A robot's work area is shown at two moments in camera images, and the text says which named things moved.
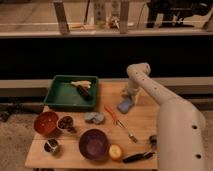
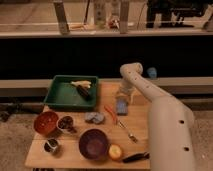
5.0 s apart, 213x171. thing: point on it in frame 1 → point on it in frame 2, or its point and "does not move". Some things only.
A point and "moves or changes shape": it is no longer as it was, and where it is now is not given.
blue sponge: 124,106 moves or changes shape
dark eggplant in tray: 84,93 does not move
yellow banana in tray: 82,83 does not move
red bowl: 46,122 does not move
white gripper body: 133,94 → 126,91
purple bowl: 93,144 does not move
